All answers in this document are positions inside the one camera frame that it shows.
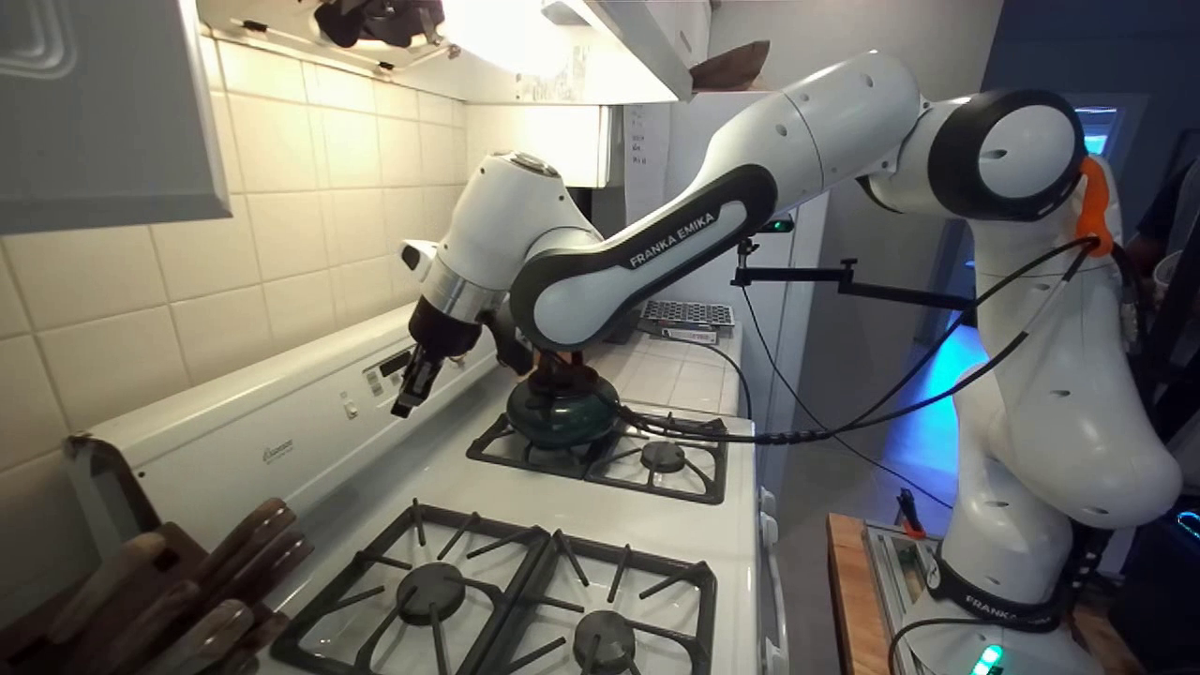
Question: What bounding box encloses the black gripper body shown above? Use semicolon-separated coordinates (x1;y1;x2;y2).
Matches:
407;297;489;369

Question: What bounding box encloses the stove control panel with display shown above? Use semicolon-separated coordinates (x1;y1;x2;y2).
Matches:
356;346;415;401

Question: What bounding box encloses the white gas stove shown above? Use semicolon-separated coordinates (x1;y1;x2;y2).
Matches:
59;272;764;675

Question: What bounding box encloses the black cast iron burner grate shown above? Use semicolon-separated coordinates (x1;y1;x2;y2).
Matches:
586;415;732;511
479;527;724;675
466;405;614;484
270;500;547;675

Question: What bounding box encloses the dark green kettle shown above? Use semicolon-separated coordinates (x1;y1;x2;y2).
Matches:
501;352;626;456

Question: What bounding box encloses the round black burner cap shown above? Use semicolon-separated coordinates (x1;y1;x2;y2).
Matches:
571;606;640;675
392;560;474;631
636;440;689;479

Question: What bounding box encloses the white range hood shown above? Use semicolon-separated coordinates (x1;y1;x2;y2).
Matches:
190;0;717;109

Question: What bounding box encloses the white refrigerator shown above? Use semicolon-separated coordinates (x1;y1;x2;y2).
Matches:
614;87;836;460

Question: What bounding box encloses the dark crumpled object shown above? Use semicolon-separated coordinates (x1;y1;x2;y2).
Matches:
312;0;445;51

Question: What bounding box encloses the wooden knife block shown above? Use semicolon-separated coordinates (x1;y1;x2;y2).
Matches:
0;521;219;675

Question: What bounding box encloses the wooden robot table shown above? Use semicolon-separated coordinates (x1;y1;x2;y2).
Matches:
820;511;1149;675

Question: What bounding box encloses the bright blue window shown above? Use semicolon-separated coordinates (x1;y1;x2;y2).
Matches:
1072;106;1125;161

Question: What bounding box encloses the dark brown knife handle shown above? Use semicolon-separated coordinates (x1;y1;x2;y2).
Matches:
199;495;299;575
211;527;315;604
147;597;257;675

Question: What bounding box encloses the small white wall cabinet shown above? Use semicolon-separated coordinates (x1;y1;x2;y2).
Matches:
462;102;620;196

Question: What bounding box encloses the metal wire rack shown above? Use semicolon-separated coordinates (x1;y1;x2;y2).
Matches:
631;297;742;350

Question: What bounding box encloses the long black robot cable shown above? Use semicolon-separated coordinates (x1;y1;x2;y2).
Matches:
614;235;1102;451

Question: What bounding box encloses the panelled upper wall cabinet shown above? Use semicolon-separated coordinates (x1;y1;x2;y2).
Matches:
0;0;236;239

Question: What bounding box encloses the aluminium rail base plate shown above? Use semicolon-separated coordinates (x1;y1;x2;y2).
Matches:
866;516;1102;675

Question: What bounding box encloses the black base cable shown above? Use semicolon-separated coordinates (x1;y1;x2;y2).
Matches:
882;606;1005;675

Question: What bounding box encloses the orange cable strap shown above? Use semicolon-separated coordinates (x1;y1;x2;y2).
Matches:
1077;155;1119;254

